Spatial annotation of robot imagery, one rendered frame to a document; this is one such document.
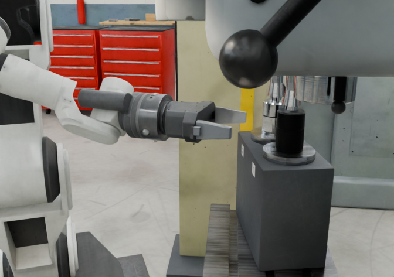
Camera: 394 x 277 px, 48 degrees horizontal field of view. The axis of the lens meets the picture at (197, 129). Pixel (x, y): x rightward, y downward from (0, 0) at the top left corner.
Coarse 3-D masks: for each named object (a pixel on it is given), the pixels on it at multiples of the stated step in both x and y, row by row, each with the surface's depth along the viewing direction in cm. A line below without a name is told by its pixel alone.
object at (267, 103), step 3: (267, 99) 86; (282, 99) 86; (264, 102) 84; (267, 102) 84; (270, 102) 83; (273, 102) 83; (276, 102) 83; (279, 102) 83; (282, 102) 83; (264, 105) 84; (267, 105) 84; (270, 105) 83; (273, 105) 83; (276, 105) 83; (279, 105) 83; (282, 105) 83; (273, 108) 83; (276, 108) 83; (279, 108) 83
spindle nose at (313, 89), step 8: (296, 80) 35; (304, 80) 34; (312, 80) 33; (320, 80) 33; (328, 80) 33; (352, 80) 33; (296, 88) 35; (304, 88) 34; (312, 88) 33; (320, 88) 33; (328, 88) 33; (352, 88) 33; (296, 96) 35; (304, 96) 34; (312, 96) 34; (320, 96) 33; (328, 96) 33; (352, 96) 34; (328, 104) 33
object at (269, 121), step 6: (264, 108) 84; (270, 108) 83; (264, 114) 85; (270, 114) 84; (276, 114) 83; (264, 120) 85; (270, 120) 84; (276, 120) 84; (264, 126) 85; (270, 126) 84; (264, 132) 86; (270, 132) 84
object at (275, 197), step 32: (256, 128) 89; (256, 160) 76; (288, 160) 73; (320, 160) 75; (256, 192) 76; (288, 192) 73; (320, 192) 73; (256, 224) 77; (288, 224) 74; (320, 224) 75; (256, 256) 78; (288, 256) 76; (320, 256) 77
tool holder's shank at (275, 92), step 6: (276, 78) 82; (282, 78) 83; (270, 84) 84; (276, 84) 83; (282, 84) 83; (270, 90) 84; (276, 90) 83; (282, 90) 83; (270, 96) 84; (276, 96) 83; (282, 96) 83
